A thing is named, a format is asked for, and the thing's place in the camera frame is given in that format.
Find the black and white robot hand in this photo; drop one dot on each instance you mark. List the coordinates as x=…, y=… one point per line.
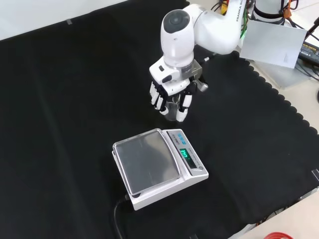
x=169, y=79

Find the clear glass beaker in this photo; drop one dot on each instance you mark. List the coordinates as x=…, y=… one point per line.
x=172, y=112

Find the white electronic balance steel pan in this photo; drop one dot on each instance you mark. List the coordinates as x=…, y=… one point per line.
x=149, y=159

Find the pale grey board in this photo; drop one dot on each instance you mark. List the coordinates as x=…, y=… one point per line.
x=271, y=42

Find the black bench cloth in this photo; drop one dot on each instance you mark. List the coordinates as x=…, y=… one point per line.
x=62, y=112

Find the grey cloth clip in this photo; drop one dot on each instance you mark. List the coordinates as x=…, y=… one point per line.
x=69, y=22

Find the black power adapter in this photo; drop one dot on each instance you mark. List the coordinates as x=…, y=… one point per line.
x=310, y=51

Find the red round object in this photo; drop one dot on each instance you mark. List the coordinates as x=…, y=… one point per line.
x=279, y=235

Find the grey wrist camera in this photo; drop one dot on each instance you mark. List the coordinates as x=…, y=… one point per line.
x=203, y=85

